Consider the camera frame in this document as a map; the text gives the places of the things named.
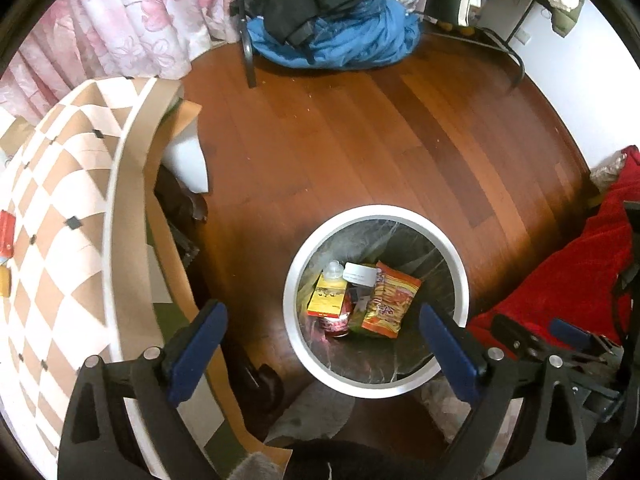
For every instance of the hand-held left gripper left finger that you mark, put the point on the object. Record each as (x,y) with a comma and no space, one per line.
(197,350)

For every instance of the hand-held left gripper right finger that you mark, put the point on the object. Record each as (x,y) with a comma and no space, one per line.
(450,355)

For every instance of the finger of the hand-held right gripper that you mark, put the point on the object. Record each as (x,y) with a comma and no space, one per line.
(570,331)
(515,335)

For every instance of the orange snack packet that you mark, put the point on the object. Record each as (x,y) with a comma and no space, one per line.
(390,300)

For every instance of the blue white drink carton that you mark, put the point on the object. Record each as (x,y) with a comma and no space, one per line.
(336,325)

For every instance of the white barcode box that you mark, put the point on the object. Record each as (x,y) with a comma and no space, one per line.
(360,274)

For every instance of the yellow box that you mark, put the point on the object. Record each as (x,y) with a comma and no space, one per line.
(327,296)

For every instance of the clear plastic cup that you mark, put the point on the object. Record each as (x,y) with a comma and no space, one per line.
(333,271)

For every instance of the white trash bin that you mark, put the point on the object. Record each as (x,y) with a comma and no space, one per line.
(372,211)

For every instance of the grey slipper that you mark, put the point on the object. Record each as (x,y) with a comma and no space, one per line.
(310,420)
(445,395)

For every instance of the red cloth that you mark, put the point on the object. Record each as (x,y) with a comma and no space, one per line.
(575,260)

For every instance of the beige fringed cloth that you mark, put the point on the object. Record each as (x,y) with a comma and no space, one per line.
(607,172)

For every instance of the checkered tablecloth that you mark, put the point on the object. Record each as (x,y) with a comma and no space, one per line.
(65,185)

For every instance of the red soda can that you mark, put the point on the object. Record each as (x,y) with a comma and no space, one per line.
(6,232)

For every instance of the black clothes rack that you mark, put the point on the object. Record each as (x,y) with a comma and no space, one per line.
(248,60)

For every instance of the blue cloth pile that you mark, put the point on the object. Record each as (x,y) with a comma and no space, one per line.
(350,40)

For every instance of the pink floral curtain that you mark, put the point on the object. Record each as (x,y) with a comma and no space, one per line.
(125,20)

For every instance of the dark table frame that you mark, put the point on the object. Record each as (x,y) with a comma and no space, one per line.
(180,200)

